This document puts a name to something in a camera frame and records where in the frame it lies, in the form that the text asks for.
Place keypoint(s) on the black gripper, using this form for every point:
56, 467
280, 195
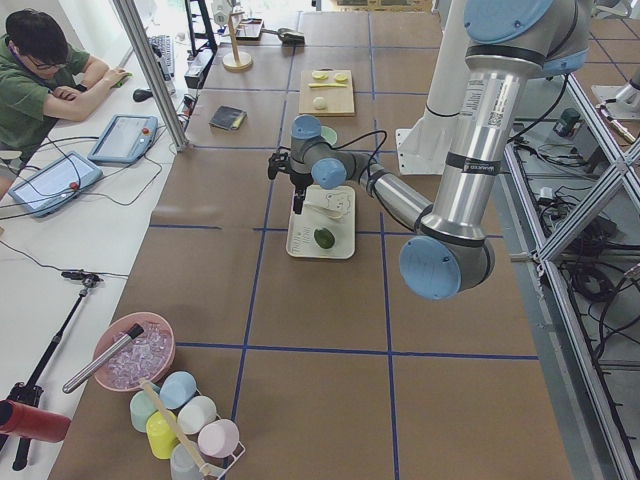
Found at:
299, 181

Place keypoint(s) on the white ceramic spoon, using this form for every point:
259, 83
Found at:
327, 212

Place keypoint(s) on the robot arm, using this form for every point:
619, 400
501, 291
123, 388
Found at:
506, 43

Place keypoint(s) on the light green bowl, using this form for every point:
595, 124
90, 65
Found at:
329, 135

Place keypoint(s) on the pink bowl with ice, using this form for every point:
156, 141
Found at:
148, 356

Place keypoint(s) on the cream bear tray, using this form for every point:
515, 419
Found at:
326, 227

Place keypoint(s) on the green avocado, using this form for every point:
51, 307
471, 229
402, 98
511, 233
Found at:
324, 238

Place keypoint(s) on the grey folded cloth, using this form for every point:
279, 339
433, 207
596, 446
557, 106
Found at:
228, 118

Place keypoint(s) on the wooden cutting board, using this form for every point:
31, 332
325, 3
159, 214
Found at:
340, 101

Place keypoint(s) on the yellow plastic knife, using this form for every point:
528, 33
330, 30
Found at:
320, 85

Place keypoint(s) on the wooden mug tree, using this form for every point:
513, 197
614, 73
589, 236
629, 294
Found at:
237, 60

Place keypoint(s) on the metal scoop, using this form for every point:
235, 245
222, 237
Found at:
287, 36

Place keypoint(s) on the far teach pendant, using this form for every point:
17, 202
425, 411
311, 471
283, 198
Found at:
126, 138

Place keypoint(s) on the teach pendant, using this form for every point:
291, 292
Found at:
52, 187
126, 138

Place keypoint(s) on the black computer mouse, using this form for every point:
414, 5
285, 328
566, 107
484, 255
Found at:
141, 95

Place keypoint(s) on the steel black-tipped rod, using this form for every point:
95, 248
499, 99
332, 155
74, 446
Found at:
90, 369

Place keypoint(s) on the keyboard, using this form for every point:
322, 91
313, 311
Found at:
163, 49

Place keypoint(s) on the blue cup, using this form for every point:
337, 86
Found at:
178, 388

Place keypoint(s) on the white cup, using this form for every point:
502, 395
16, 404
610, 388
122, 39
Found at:
197, 413

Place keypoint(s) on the near teach pendant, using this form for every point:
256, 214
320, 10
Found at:
52, 187

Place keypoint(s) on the pink cup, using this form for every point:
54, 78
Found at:
219, 439

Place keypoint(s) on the green cup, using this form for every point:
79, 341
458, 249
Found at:
141, 408

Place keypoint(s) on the yellow cup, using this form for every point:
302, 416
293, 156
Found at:
161, 438

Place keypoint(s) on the person in green shirt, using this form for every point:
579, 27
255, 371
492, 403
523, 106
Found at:
44, 80

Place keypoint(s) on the grey cup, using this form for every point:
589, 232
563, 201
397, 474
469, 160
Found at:
182, 466

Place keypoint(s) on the black tripod stick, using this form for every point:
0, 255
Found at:
29, 393

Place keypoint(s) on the red bottle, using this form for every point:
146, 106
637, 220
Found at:
25, 421

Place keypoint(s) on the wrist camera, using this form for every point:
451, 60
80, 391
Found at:
278, 162

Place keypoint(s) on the aluminium frame post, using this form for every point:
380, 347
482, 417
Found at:
133, 26

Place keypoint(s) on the wooden cup rack handle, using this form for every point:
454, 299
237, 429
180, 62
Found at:
203, 467

